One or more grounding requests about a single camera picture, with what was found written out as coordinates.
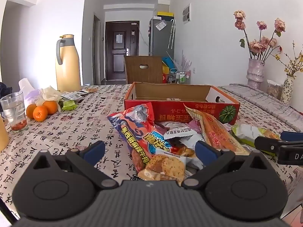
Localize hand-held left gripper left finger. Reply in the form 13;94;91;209
31;140;119;190

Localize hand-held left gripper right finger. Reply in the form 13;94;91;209
181;140;273;190

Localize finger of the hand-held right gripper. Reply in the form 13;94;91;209
254;136;303;157
281;131;303;142

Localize grey white snack packet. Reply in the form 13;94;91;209
179;132;204;152

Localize long orange snack bag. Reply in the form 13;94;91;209
183;103;250;156

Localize red snack packet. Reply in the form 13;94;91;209
170;144;197;158

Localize white green snack packet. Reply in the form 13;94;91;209
231;124;282;157

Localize white packet with brown label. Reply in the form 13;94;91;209
161;121;201;140

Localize clear cookie packet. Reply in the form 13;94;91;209
137;149;187;181

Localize large orange cat-print snack bag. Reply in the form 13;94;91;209
108;102;174;174

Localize red printed cardboard box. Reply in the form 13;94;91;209
124;82;241;126

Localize grey patterned blanket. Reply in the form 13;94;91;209
218;83;303;133

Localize small speckled vase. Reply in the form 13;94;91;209
281;77;294;104

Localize glass jar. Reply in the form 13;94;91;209
266;80;283;99

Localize orange fruit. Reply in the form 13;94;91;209
43;100;58;115
26;103;38;120
33;106;48;122

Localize yellow flower branches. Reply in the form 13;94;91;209
275;41;303;79

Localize white crumpled plastic bag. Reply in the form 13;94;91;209
35;86;63;107

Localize pink white tall vase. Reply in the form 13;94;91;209
246;58;266;89

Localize yellow thermos jug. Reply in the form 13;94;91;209
55;34;82;93

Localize purple white tissue pack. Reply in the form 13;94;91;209
18;78;44;107

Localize brown wooden chair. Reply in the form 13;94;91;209
124;55;164;84

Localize glass cup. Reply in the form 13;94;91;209
0;92;27;133

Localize yellow container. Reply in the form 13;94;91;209
0;117;10;152

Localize pale dried pampas grass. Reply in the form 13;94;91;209
174;50;191;70

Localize dark brown entrance door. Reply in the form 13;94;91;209
105;21;140;80

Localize dried pink rose bouquet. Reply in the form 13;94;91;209
234;10;286;62

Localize blue plastic basin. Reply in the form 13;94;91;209
162;57;175;69

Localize grey side door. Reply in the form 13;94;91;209
93;15;102;86

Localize dark cloth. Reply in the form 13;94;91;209
0;82;13;100

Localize grey refrigerator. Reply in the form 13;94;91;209
149;19;176;57

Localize white folded umbrella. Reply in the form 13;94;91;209
168;19;176;49

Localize yellow box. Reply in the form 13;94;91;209
157;11;174;20

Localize wire rack with bottles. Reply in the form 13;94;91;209
169;68;192;85

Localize white wall panel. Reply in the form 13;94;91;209
182;4;191;24

